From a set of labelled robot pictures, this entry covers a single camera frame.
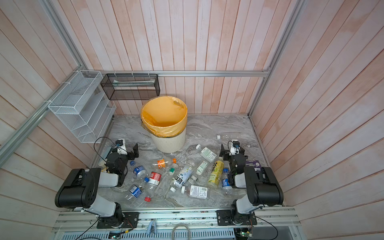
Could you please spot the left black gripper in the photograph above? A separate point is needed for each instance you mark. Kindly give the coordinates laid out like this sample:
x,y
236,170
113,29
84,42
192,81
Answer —
x,y
132,152

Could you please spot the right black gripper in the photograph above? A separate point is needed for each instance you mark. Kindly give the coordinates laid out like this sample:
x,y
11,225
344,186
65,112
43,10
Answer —
x,y
225,153

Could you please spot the blue cap crushed water bottle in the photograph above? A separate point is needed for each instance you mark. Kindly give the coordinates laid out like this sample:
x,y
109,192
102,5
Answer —
x,y
138,171

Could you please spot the blue label pepsi bottle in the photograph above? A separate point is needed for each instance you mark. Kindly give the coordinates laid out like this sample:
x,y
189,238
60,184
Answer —
x,y
226,186

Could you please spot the orange cap juice bottle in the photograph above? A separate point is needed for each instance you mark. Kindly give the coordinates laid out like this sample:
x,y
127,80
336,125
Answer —
x,y
164,163

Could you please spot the red label clear bottle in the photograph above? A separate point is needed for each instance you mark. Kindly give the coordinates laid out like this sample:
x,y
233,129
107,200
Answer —
x,y
152,183

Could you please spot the green cap clear bottle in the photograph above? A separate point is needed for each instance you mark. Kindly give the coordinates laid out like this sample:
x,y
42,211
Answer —
x,y
165,183

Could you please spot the black white label bottle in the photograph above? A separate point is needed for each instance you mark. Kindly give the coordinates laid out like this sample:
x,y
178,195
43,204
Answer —
x,y
183,176

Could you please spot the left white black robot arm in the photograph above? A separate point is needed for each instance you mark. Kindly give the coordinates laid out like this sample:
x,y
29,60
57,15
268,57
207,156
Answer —
x,y
80,189

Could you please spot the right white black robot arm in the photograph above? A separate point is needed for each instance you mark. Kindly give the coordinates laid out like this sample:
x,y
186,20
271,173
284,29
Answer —
x,y
262,187

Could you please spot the cream plastic waste bin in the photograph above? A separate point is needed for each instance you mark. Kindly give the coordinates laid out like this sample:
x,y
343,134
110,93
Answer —
x,y
170,145

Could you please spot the yellow bin liner bag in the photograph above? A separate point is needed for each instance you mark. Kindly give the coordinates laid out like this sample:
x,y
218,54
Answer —
x,y
164,116

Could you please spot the green label clear bottle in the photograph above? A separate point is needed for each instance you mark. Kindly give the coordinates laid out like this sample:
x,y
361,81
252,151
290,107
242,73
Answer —
x,y
206,153

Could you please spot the yellow label tea bottle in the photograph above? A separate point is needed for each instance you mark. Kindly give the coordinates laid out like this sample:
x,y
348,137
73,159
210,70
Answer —
x,y
216,173

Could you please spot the small green label bottle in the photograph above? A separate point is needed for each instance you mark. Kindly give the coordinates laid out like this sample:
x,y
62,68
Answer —
x,y
197,174

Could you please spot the blue label crushed bottle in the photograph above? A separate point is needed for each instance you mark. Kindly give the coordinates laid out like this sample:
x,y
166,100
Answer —
x,y
136,189

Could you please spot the white wire mesh shelf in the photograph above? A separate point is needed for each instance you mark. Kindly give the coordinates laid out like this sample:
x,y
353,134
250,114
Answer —
x,y
84,111

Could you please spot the black wire mesh basket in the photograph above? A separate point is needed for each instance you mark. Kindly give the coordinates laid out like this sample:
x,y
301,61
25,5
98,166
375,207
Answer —
x,y
120,87

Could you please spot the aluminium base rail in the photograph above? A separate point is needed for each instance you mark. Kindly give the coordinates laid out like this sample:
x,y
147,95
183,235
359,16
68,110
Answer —
x,y
167,218

